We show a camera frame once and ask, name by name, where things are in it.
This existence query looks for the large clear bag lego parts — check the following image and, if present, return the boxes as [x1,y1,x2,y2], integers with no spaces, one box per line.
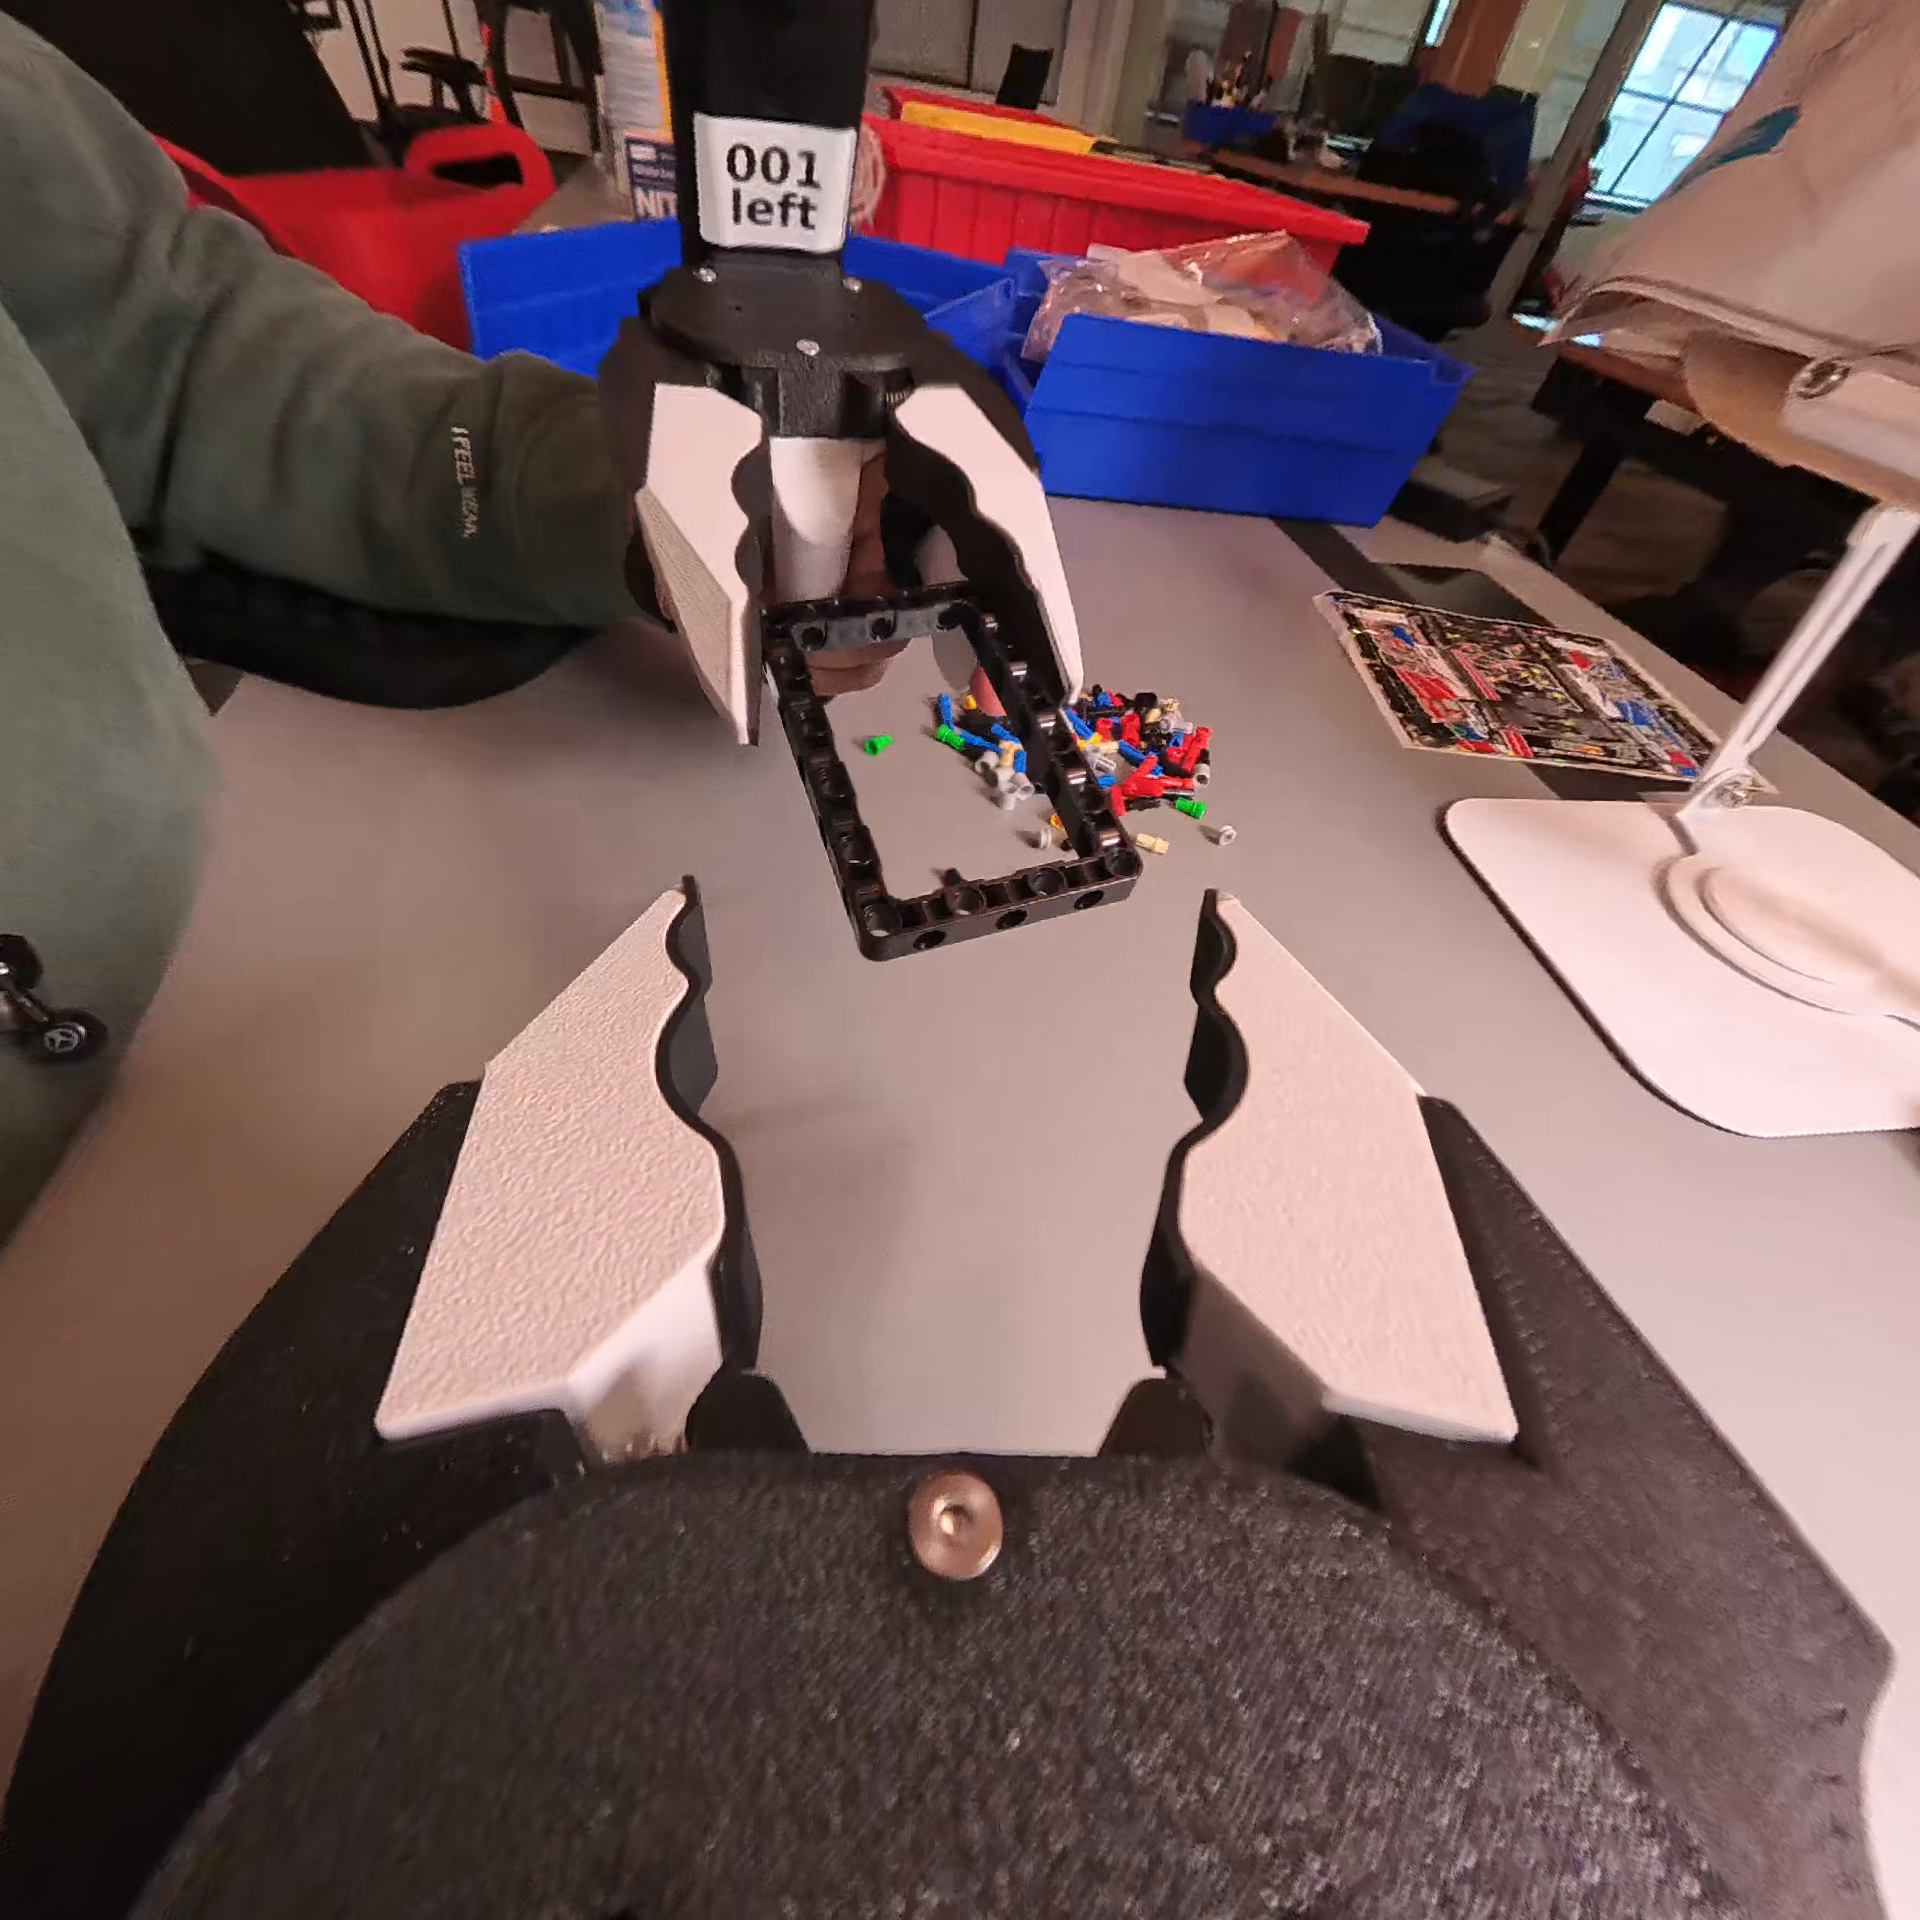
[1020,230,1383,360]

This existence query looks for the white book stand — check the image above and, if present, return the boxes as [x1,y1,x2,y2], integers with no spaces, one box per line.
[1447,321,1920,1135]

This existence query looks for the red plastic bin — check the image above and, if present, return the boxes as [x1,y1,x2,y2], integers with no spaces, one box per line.
[862,85,1370,272]

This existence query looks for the pile of lego pieces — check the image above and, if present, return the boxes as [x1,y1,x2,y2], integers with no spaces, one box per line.
[862,680,1241,857]

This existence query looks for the person's left hand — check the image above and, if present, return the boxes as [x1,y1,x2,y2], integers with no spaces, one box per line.
[806,447,905,701]

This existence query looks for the person's green hoodie torso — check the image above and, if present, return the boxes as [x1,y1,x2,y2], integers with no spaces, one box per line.
[0,300,219,1248]

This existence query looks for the blue plastic bin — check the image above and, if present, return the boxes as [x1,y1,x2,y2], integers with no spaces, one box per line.
[922,246,1471,528]

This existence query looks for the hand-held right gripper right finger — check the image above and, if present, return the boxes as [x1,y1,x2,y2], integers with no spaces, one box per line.
[1140,887,1523,1472]

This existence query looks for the black lego frame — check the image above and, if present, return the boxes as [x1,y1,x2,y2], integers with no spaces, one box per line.
[756,590,1146,961]

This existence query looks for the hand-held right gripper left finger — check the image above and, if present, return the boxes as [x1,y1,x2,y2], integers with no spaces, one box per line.
[373,877,769,1465]

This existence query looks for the blue bin with tag label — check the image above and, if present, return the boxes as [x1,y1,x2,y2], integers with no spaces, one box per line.
[457,221,1007,376]

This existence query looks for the blue and white carton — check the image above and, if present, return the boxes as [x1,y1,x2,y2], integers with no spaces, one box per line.
[598,0,681,226]

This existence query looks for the holographic sticker sheet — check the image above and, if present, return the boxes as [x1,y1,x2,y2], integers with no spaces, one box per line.
[1315,590,1727,781]

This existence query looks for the black earphone with cable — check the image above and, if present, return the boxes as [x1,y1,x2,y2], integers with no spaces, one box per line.
[0,932,109,1064]

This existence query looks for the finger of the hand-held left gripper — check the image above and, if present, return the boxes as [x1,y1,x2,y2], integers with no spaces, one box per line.
[884,385,1085,710]
[634,382,778,746]

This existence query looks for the lego instruction booklet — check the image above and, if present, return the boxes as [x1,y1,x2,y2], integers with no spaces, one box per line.
[1545,0,1920,413]

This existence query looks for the red case with handle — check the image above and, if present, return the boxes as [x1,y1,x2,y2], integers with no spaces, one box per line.
[157,122,557,354]

